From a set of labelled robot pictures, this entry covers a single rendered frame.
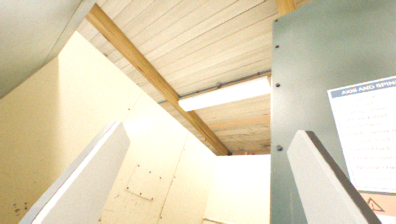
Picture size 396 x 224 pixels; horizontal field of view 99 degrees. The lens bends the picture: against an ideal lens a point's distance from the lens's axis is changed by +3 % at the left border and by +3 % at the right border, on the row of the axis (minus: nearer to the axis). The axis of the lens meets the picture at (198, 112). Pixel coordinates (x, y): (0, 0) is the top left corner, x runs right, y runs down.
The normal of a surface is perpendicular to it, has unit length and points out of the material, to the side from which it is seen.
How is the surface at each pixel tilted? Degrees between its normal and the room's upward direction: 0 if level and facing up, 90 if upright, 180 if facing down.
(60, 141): 90
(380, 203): 90
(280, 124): 90
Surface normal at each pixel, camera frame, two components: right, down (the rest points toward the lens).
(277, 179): -0.57, -0.61
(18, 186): 0.77, -0.19
